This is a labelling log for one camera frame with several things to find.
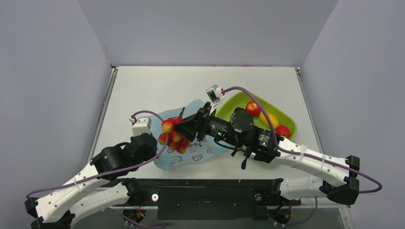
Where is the blue printed plastic bag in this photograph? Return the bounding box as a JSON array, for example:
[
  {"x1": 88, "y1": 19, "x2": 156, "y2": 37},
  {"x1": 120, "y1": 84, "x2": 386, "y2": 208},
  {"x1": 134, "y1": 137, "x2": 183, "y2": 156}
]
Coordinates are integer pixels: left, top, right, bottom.
[{"x1": 150, "y1": 99, "x2": 229, "y2": 170}]

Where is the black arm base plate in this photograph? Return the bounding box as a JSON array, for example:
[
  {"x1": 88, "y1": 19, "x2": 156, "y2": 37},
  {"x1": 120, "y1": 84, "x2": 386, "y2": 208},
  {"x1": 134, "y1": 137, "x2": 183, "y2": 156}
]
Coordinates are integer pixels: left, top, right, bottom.
[{"x1": 101, "y1": 177, "x2": 317, "y2": 222}]

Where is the red fake strawberry bunch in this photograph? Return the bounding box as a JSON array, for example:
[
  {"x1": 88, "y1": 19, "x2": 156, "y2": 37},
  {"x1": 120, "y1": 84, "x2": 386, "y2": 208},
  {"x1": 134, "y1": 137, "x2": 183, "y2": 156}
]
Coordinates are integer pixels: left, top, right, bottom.
[{"x1": 158, "y1": 107, "x2": 190, "y2": 154}]

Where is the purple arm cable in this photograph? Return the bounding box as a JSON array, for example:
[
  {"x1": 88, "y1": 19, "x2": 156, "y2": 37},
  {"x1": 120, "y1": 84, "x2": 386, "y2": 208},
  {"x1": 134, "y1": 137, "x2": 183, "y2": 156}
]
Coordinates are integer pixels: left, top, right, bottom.
[
  {"x1": 221, "y1": 86, "x2": 384, "y2": 194},
  {"x1": 25, "y1": 110, "x2": 170, "y2": 200}
]

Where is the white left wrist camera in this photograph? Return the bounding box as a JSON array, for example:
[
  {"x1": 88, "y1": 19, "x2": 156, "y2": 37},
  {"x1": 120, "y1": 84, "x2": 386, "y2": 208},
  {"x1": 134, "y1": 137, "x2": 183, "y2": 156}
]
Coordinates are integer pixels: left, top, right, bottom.
[{"x1": 129, "y1": 116, "x2": 151, "y2": 137}]

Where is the small red fake apple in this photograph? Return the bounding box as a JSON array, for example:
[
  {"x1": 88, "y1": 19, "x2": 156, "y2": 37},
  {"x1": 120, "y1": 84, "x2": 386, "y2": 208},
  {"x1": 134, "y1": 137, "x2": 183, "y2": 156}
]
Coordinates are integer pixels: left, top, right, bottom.
[{"x1": 276, "y1": 125, "x2": 291, "y2": 138}]

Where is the yellow fake mango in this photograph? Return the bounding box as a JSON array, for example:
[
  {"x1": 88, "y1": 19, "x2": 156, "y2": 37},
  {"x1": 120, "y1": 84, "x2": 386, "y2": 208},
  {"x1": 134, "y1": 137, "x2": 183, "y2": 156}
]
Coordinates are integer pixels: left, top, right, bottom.
[{"x1": 259, "y1": 112, "x2": 280, "y2": 130}]

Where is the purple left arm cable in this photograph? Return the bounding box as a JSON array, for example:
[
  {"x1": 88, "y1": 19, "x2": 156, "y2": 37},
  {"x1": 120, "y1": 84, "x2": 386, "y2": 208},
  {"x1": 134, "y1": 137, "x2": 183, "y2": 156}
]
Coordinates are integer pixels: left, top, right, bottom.
[{"x1": 25, "y1": 110, "x2": 170, "y2": 200}]

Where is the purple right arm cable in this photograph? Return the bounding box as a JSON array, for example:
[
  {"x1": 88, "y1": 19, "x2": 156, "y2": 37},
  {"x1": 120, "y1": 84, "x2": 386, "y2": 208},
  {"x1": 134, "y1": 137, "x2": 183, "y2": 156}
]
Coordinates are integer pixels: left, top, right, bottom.
[{"x1": 221, "y1": 86, "x2": 384, "y2": 194}]

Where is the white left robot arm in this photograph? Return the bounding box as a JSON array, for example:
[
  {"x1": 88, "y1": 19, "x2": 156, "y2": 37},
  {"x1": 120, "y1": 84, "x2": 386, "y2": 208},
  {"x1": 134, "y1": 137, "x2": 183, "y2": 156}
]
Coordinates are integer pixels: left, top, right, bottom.
[{"x1": 24, "y1": 133, "x2": 158, "y2": 229}]

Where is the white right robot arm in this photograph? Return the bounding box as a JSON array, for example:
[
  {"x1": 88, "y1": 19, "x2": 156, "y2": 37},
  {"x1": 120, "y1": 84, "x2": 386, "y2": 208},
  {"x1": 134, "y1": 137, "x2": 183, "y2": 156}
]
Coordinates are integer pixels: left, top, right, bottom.
[{"x1": 174, "y1": 103, "x2": 360, "y2": 205}]

